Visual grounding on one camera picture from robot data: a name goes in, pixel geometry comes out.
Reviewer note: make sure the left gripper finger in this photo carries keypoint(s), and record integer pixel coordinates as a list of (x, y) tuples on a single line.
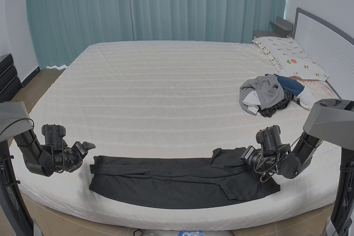
[(89, 145)]

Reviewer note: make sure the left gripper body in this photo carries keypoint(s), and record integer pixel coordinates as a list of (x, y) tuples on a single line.
[(70, 160)]

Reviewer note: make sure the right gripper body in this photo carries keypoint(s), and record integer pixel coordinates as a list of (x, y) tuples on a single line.
[(253, 158)]

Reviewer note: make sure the black polo shirt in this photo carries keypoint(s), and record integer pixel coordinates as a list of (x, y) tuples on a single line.
[(179, 182)]

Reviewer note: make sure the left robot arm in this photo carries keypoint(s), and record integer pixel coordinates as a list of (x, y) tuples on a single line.
[(27, 146)]

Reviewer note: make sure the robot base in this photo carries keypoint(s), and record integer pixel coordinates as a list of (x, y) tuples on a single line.
[(190, 233)]

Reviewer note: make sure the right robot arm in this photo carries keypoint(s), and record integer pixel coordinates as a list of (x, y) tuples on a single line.
[(326, 118)]

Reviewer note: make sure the pile of clothes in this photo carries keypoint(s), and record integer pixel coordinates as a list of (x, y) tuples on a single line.
[(265, 91)]

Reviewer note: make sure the bed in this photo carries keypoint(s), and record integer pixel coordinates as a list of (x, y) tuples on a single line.
[(152, 91)]

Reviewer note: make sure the black chest of drawers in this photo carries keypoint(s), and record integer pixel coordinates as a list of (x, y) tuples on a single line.
[(8, 77)]

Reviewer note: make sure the white printed pillow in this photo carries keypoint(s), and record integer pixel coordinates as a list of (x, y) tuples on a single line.
[(290, 58)]

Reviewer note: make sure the grey bedside table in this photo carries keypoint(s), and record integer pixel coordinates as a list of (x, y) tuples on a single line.
[(279, 26)]

